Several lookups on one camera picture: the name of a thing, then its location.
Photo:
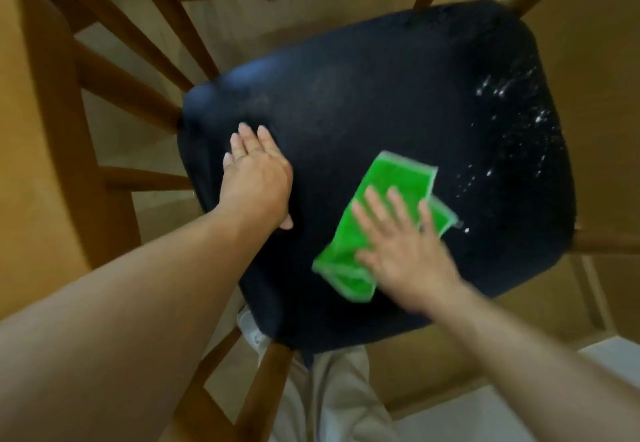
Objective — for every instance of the scattered white crumbs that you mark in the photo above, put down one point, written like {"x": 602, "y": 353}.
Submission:
{"x": 505, "y": 122}

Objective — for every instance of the person's right hand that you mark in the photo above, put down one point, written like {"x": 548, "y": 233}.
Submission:
{"x": 407, "y": 262}

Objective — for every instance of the person's right little finger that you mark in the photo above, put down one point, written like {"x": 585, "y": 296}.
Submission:
{"x": 428, "y": 219}

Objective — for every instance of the person's left thumb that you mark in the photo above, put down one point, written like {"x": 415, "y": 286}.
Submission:
{"x": 286, "y": 222}

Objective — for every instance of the green cleaning cloth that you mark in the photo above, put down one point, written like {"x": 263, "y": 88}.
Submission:
{"x": 400, "y": 177}

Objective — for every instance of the person's left middle finger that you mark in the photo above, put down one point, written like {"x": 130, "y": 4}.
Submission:
{"x": 251, "y": 138}

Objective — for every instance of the person's beige trousers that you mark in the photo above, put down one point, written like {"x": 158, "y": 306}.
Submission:
{"x": 335, "y": 401}

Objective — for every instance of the person's left hand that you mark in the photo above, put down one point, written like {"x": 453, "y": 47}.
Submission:
{"x": 257, "y": 182}

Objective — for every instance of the person's white shoe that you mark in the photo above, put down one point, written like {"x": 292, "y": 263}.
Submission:
{"x": 252, "y": 329}

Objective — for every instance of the person's right middle finger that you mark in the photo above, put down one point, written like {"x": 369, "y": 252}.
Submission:
{"x": 382, "y": 209}

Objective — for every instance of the wooden chair with black seat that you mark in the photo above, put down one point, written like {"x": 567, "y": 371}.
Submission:
{"x": 380, "y": 107}

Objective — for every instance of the person's right forearm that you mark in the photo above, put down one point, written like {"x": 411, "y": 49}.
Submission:
{"x": 530, "y": 371}

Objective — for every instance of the person's right thumb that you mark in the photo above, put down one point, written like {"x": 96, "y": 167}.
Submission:
{"x": 365, "y": 258}

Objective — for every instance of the person's left little finger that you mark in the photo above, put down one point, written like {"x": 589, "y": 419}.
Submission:
{"x": 227, "y": 161}

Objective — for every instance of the person's left forearm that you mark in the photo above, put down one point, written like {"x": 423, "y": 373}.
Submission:
{"x": 125, "y": 316}

